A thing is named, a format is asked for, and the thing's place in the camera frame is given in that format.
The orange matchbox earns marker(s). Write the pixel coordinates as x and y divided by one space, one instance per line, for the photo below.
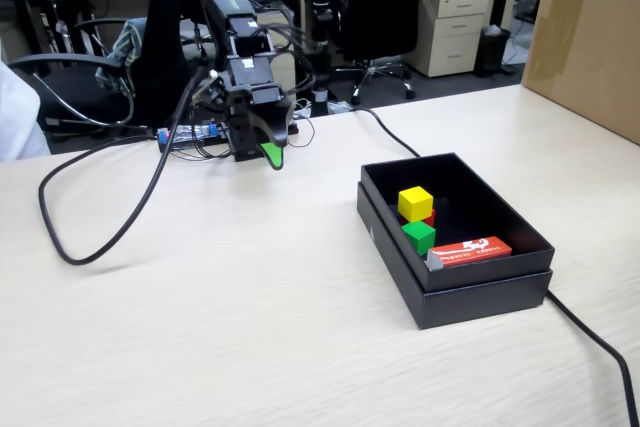
472 252

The black mesh office chair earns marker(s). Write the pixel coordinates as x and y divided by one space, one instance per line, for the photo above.
385 7

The green wooden cube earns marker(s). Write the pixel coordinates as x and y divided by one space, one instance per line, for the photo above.
419 239

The black cardboard box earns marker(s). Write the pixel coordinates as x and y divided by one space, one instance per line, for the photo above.
480 197

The yellow wooden cube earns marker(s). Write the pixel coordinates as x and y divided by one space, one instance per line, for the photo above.
415 204

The red wooden cube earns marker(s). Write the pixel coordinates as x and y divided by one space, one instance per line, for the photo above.
430 218

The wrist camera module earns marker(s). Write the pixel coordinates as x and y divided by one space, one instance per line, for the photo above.
212 92

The striped cloth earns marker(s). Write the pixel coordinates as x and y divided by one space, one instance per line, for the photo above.
127 42

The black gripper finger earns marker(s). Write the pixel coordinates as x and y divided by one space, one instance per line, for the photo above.
241 122
280 122

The black high-back office chair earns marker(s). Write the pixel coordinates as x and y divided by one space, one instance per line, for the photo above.
165 47

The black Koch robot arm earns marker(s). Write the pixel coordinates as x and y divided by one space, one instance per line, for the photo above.
230 2

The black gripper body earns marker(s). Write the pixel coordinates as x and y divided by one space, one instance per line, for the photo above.
250 72

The person in white shirt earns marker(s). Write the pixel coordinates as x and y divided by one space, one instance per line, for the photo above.
15 117

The large brown cardboard box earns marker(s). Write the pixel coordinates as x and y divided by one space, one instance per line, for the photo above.
590 57

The robot controller board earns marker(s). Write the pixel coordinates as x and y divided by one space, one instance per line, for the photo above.
165 137

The beige three-drawer cabinet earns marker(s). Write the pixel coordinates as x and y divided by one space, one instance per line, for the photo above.
450 32

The black trash bin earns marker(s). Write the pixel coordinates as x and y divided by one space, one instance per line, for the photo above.
492 54

